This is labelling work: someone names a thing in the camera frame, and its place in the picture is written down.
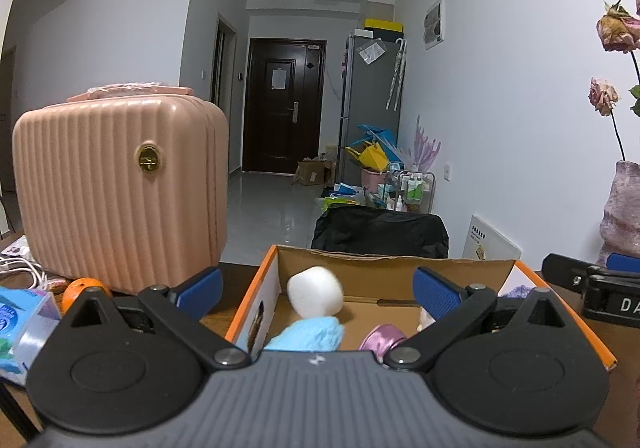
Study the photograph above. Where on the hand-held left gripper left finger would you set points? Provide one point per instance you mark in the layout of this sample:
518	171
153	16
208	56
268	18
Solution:
200	290

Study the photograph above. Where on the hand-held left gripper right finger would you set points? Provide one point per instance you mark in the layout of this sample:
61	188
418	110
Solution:
437	292

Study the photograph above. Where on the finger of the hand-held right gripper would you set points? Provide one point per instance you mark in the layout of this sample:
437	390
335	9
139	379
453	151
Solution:
562	268
626	262

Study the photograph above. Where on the white and yellow plush toy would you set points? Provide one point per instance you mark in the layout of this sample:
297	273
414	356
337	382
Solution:
425	320

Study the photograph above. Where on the orange cardboard box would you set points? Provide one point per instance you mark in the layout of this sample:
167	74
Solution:
380	278

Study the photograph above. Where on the pink satin scrunchie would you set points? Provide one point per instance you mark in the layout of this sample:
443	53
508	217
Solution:
382	340

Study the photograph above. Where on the pale fluffy hair band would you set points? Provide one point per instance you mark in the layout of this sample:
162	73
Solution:
315	290

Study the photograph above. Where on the blue plush toy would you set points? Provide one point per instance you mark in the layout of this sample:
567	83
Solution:
310	333

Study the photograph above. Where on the pink textured vase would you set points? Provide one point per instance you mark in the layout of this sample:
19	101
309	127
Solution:
622	218

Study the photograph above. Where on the white flat box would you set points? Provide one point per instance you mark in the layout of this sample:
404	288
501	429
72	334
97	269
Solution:
487	240

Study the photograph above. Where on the black fabric chair back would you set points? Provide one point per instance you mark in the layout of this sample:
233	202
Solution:
380	233

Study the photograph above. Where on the metal cart with bottles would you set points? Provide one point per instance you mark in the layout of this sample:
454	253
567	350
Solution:
410	190

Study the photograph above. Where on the orange fruit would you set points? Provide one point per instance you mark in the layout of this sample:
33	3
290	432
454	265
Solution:
75	293

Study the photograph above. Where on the pink bucket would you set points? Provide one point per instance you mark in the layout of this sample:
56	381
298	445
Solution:
372	177

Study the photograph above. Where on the pink ribbed suitcase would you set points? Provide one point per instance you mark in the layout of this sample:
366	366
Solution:
110	193

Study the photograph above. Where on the green yellow plastic bags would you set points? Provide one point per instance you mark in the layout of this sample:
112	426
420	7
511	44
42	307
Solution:
345	195

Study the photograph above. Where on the pink feather decoration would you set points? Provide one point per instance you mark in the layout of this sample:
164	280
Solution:
425	148

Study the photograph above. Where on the yellow bag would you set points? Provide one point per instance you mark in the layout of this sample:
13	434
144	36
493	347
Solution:
372	156

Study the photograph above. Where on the brown cardboard box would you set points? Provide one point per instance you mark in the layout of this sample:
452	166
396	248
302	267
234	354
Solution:
312	172

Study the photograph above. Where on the blue tissue pack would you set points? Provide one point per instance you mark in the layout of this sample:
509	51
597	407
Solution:
25	333

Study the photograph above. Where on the dark brown door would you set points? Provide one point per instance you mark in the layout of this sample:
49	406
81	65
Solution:
280	113

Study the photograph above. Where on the side room door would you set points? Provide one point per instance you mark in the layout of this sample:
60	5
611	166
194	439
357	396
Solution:
222	93

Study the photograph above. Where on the grey refrigerator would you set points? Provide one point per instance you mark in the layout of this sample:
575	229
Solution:
367	98

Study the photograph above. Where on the white hanging umbrella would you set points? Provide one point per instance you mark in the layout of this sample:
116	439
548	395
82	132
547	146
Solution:
397	73

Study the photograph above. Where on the dried pink roses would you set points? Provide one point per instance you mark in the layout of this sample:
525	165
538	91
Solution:
617	31

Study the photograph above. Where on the plastic bag on refrigerator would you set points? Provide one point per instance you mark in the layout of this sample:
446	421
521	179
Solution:
371	52

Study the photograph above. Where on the yellow and black box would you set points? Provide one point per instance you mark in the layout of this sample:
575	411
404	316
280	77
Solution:
382	25

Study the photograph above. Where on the white wall outlet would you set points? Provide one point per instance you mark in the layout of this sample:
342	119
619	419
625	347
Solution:
447	172

